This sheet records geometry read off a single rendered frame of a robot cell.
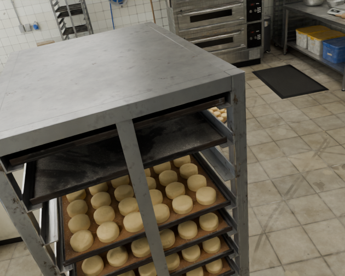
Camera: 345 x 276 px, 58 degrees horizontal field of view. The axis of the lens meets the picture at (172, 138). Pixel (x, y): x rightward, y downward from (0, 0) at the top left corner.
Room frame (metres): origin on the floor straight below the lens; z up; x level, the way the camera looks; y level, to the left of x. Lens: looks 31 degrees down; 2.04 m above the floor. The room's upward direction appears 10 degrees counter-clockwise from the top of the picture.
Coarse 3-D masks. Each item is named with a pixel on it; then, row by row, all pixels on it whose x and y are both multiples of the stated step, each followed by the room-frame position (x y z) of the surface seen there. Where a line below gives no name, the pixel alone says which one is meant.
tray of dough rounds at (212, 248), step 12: (216, 240) 0.58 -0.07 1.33; (180, 252) 0.57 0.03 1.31; (192, 252) 0.55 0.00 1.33; (204, 252) 0.56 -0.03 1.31; (216, 252) 0.56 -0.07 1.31; (228, 252) 0.54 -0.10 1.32; (168, 264) 0.53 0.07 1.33; (180, 264) 0.54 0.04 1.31; (192, 264) 0.53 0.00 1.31; (204, 264) 0.53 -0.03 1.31
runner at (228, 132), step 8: (200, 112) 0.70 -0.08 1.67; (208, 112) 0.65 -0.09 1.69; (208, 120) 0.65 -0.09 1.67; (216, 120) 0.61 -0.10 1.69; (216, 128) 0.61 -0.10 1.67; (224, 128) 0.57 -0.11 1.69; (224, 136) 0.57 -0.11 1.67; (232, 136) 0.54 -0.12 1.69; (224, 144) 0.54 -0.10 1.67; (232, 144) 0.54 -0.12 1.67
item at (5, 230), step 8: (16, 176) 2.00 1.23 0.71; (0, 208) 1.99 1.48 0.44; (0, 216) 1.99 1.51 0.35; (8, 216) 1.99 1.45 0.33; (0, 224) 1.98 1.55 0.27; (8, 224) 1.99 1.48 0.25; (0, 232) 1.98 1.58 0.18; (8, 232) 1.99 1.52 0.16; (16, 232) 1.99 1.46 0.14; (0, 240) 2.01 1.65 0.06; (8, 240) 2.01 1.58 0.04; (16, 240) 2.02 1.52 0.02
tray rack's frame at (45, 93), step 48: (48, 48) 1.01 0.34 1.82; (96, 48) 0.91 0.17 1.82; (144, 48) 0.83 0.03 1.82; (192, 48) 0.75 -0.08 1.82; (0, 96) 0.64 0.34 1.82; (48, 96) 0.59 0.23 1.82; (96, 96) 0.55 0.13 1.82; (144, 96) 0.51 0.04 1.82; (192, 96) 0.52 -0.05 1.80; (240, 96) 0.54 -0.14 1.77; (0, 144) 0.44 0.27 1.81; (240, 144) 0.54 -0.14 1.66; (0, 192) 0.43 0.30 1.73; (144, 192) 0.49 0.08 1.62; (240, 192) 0.54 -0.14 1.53; (240, 240) 0.54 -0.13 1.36
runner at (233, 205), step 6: (198, 156) 0.75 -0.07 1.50; (204, 162) 0.71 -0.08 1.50; (204, 168) 0.70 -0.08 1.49; (210, 168) 0.67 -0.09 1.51; (210, 174) 0.67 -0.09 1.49; (216, 174) 0.64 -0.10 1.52; (216, 180) 0.64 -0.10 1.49; (222, 180) 0.61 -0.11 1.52; (222, 186) 0.60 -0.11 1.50; (228, 192) 0.57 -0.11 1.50; (228, 198) 0.57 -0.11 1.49; (234, 198) 0.54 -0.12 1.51; (234, 204) 0.55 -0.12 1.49
